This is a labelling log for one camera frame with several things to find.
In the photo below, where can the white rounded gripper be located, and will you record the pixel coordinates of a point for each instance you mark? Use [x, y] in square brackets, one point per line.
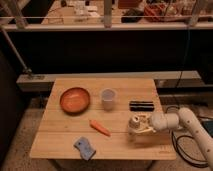
[157, 121]

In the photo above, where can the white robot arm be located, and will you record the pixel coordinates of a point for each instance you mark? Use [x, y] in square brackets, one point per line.
[188, 119]

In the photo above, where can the wooden table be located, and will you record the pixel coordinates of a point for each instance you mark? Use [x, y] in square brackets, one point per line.
[59, 131]

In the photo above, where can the clear plastic cup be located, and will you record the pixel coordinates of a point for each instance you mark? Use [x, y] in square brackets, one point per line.
[108, 99]

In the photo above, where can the orange carrot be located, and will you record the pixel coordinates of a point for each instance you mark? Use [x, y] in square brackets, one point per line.
[94, 124]

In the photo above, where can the blue sponge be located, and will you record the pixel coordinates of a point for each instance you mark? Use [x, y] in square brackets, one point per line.
[84, 147]

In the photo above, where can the orange round bowl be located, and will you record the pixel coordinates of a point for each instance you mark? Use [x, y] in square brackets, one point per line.
[75, 100]

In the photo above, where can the black object on back bench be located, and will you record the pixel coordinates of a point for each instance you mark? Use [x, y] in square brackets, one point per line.
[132, 16]

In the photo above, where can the red basket on back bench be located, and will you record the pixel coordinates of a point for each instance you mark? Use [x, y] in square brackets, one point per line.
[161, 13]

